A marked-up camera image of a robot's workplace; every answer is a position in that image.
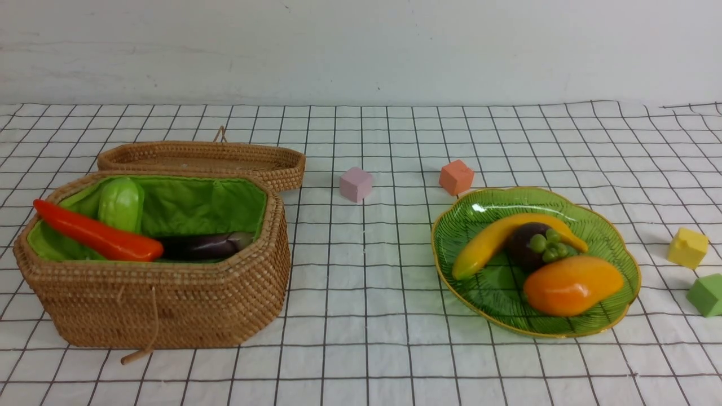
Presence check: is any yellow banana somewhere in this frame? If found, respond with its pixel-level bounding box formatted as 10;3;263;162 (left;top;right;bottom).
452;213;588;280

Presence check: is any dark purple mangosteen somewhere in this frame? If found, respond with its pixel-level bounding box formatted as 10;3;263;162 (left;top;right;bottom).
504;223;574;274

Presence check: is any purple eggplant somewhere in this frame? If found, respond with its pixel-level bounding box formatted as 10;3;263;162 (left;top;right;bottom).
155;231;254;262

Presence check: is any orange yellow mango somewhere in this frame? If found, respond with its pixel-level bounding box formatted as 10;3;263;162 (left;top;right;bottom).
523;256;624;317

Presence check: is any green bitter gourd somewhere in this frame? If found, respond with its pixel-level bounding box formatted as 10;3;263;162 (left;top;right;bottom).
98;177;145;234

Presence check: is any orange carrot with leaves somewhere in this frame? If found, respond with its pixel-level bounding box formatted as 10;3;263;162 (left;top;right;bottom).
33;200;164;262

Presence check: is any pink foam cube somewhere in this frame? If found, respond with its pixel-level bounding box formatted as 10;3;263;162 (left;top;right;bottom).
340;167;373;203

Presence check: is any woven rattan basket lid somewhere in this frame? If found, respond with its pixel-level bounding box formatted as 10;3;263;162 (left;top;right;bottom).
97;126;306;192

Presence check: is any orange foam cube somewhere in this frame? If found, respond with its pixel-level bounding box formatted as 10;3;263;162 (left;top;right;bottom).
438;160;475;196

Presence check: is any green leaf glass plate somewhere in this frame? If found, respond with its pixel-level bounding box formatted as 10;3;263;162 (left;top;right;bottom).
431;187;642;338

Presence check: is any woven rattan basket green lining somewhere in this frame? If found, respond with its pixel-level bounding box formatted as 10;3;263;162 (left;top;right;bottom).
13;171;292;350

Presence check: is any yellow foam cube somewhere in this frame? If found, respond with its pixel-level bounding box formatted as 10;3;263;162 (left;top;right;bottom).
666;228;709;270

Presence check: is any green foam cube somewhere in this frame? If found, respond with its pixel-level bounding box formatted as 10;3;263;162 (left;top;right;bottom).
686;274;722;317

